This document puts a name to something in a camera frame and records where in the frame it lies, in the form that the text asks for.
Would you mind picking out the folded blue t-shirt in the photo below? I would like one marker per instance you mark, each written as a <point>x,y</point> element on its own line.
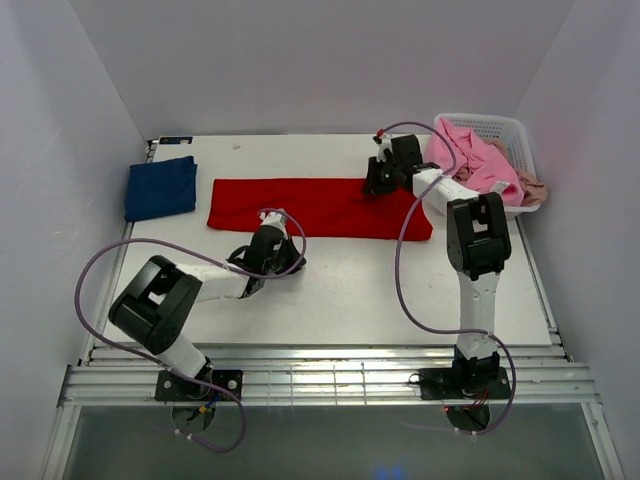
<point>160,189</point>

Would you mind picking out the small blue label sticker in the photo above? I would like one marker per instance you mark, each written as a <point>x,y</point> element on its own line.
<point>176,140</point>

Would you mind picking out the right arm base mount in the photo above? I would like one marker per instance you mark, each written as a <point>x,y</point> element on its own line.
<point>466,405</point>

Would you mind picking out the beige garment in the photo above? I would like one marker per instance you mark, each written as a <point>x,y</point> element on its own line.
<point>535,192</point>

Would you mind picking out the pink t-shirt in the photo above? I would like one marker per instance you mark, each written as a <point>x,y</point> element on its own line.
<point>479,166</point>

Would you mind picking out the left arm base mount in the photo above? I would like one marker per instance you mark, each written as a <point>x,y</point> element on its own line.
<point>194,406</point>

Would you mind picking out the aluminium table frame rail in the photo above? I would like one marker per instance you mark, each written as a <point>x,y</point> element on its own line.
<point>324,376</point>

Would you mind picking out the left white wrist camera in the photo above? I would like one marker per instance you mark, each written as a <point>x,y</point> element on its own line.
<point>275,219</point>

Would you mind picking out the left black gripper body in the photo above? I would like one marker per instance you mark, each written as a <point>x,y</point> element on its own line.
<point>288,257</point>

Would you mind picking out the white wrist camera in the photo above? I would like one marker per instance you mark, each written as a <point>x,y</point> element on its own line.
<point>385,150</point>
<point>275,219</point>

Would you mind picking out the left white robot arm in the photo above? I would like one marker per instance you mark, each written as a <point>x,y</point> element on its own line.
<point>154,307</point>

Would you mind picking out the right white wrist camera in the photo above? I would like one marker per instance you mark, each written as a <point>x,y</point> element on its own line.
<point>385,150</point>

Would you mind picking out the red t-shirt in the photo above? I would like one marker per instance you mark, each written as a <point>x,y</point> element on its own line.
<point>324,207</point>

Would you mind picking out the white plastic laundry basket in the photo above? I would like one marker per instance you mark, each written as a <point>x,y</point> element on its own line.
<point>509,131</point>

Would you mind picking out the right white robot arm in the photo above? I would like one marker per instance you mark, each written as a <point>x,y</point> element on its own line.
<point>477,246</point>

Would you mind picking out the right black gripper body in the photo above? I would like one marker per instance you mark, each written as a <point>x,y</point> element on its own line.
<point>376,179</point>

